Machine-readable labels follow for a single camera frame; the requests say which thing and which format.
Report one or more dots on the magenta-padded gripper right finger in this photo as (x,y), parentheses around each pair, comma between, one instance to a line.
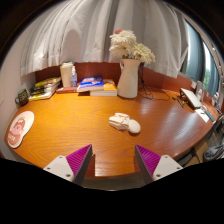
(163,165)

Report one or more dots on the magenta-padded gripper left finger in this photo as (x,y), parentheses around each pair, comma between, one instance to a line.
(63,166)

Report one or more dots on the white computer mouse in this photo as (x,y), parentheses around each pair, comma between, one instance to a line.
(125,122)

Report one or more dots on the pink and white mouse pad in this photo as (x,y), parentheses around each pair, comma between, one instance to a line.
(20,129)

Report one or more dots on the black chair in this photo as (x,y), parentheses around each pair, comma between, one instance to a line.
(216,146)

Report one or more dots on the white paper card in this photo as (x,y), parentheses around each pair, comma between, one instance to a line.
(202,115)

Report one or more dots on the dark pen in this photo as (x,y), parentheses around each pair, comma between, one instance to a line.
(180,102)

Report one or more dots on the white and yellow book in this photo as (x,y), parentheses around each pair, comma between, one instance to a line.
(40,96)

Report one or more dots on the reddish-brown flat book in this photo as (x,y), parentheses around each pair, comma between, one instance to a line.
(66,89)

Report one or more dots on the dark mug with green inside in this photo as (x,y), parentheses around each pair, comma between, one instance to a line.
(22,97)

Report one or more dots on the clear spray bottle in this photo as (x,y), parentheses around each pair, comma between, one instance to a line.
(74,79)

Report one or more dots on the orange and yellow book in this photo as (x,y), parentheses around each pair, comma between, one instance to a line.
(109,88)

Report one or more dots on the white tumbler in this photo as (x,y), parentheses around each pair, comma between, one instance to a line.
(66,75)

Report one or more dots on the white vase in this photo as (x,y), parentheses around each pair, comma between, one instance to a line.
(128,80)

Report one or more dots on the glass window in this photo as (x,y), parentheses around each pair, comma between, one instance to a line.
(200,63)

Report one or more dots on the white flower bunch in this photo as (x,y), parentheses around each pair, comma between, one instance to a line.
(128,45)

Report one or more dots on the white curtain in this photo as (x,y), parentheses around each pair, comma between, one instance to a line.
(100,30)

